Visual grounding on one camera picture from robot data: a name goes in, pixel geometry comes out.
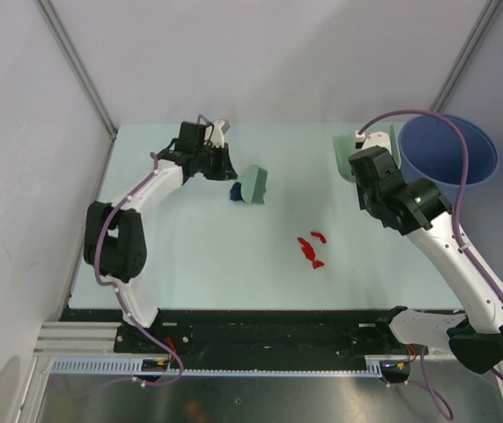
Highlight large red paper scrap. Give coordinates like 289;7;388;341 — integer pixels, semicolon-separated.
297;237;325;269

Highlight white slotted cable duct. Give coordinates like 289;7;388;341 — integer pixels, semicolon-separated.
50;356;409;377

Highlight green hand brush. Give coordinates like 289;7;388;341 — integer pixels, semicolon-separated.
237;165;268;204

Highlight right aluminium corner post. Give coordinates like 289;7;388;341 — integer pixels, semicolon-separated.
429;0;503;113

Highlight aluminium corner post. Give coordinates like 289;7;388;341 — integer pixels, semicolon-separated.
429;0;503;113
33;0;117;139

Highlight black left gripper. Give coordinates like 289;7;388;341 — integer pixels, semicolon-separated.
195;143;238;182

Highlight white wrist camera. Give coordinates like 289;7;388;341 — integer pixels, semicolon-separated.
209;119;230;148
354;131;392;152

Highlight green plastic dustpan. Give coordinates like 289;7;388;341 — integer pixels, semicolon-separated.
332;125;402;183

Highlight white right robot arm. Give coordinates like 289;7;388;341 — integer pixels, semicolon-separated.
348;146;503;374

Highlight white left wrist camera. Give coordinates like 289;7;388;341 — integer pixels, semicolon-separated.
209;119;230;148

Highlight small red paper scrap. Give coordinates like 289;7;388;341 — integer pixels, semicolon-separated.
310;231;327;244

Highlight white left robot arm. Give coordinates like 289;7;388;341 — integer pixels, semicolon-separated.
83;115;238;353

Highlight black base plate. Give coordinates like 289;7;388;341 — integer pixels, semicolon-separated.
58;308;428;354

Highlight small blue paper scrap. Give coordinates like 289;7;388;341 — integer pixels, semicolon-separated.
229;182;243;202

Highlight blue plastic bucket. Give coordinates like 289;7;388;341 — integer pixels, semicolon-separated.
397;114;499;204

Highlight left aluminium corner post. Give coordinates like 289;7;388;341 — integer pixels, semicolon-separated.
33;0;117;139

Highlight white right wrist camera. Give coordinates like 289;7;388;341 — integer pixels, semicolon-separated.
354;131;392;152

